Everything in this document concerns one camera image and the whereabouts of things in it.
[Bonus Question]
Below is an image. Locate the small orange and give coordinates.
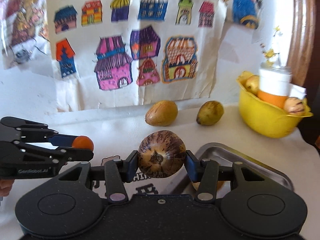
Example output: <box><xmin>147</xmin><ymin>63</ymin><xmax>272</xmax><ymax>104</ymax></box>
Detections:
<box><xmin>72</xmin><ymin>135</ymin><xmax>94</xmax><ymax>151</ymax></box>
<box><xmin>192</xmin><ymin>181</ymin><xmax>225</xmax><ymax>191</ymax></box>

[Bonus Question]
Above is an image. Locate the purple speckled round fruit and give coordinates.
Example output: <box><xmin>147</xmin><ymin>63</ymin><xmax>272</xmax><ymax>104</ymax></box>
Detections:
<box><xmin>138</xmin><ymin>130</ymin><xmax>186</xmax><ymax>178</ymax></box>

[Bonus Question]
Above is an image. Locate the green-yellow oval fruit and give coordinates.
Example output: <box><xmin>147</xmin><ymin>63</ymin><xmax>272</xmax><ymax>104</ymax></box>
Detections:
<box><xmin>196</xmin><ymin>101</ymin><xmax>224</xmax><ymax>126</ymax></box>

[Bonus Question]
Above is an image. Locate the person's left hand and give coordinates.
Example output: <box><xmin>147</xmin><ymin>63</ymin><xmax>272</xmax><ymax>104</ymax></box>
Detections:
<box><xmin>0</xmin><ymin>179</ymin><xmax>15</xmax><ymax>197</ymax></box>

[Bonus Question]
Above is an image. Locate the small orange on tray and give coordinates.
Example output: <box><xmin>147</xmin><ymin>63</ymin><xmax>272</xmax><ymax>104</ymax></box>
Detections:
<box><xmin>192</xmin><ymin>181</ymin><xmax>225</xmax><ymax>191</ymax></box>

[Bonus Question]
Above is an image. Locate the metal rectangular tray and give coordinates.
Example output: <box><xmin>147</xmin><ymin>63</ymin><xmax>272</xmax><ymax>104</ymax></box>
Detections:
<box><xmin>172</xmin><ymin>142</ymin><xmax>295</xmax><ymax>196</ymax></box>

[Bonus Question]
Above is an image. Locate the white printed tablecloth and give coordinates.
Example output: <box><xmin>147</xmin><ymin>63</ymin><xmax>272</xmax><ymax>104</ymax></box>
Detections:
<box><xmin>1</xmin><ymin>105</ymin><xmax>319</xmax><ymax>239</ymax></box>

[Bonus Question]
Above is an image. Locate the brown-yellow oval fruit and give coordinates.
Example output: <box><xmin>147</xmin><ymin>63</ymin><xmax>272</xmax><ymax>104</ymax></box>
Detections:
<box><xmin>145</xmin><ymin>100</ymin><xmax>178</xmax><ymax>126</ymax></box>

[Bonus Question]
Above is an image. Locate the yellow plastic bowl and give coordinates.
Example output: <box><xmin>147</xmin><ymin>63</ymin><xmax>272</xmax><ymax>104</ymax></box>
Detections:
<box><xmin>236</xmin><ymin>70</ymin><xmax>313</xmax><ymax>138</ymax></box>

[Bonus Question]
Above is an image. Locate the boy with fan drawing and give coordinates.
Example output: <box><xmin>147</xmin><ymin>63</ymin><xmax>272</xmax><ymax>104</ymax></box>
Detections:
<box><xmin>1</xmin><ymin>0</ymin><xmax>49</xmax><ymax>69</ymax></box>

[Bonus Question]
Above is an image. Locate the yellow pear in bowl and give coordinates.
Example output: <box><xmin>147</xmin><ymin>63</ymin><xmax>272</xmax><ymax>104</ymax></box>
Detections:
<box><xmin>245</xmin><ymin>75</ymin><xmax>259</xmax><ymax>96</ymax></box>

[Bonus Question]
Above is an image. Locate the striped pepino in bowl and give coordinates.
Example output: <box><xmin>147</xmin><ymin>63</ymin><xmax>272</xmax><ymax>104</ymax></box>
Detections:
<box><xmin>284</xmin><ymin>97</ymin><xmax>305</xmax><ymax>116</ymax></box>

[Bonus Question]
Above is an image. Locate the white orange cup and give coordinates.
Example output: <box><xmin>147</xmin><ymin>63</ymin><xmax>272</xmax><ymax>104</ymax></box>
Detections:
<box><xmin>257</xmin><ymin>65</ymin><xmax>292</xmax><ymax>108</ymax></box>

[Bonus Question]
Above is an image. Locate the houses drawing paper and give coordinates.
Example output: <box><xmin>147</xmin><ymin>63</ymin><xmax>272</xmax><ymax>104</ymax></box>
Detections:
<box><xmin>47</xmin><ymin>0</ymin><xmax>227</xmax><ymax>112</ymax></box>

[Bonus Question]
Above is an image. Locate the glass jar with yellow flowers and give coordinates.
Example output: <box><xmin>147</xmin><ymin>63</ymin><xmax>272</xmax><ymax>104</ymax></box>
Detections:
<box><xmin>260</xmin><ymin>25</ymin><xmax>290</xmax><ymax>73</ymax></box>

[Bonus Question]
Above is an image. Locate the girl with bear drawing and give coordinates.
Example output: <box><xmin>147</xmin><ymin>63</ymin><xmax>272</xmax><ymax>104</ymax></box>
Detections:
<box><xmin>172</xmin><ymin>0</ymin><xmax>265</xmax><ymax>30</ymax></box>

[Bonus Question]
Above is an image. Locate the wooden door frame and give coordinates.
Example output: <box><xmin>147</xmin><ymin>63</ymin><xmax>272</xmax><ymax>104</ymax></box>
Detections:
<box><xmin>287</xmin><ymin>0</ymin><xmax>317</xmax><ymax>86</ymax></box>

